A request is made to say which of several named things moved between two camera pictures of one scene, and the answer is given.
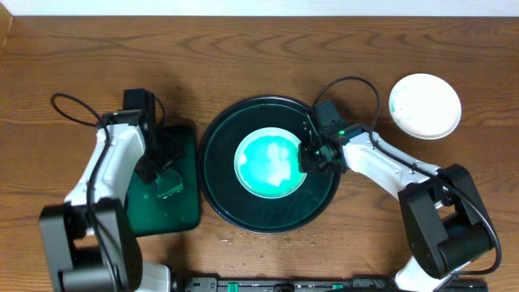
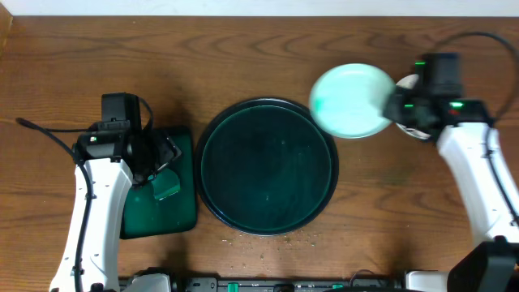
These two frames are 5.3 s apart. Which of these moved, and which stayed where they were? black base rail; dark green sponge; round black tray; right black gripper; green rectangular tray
Moved: right black gripper
Stayed: green rectangular tray; round black tray; black base rail; dark green sponge
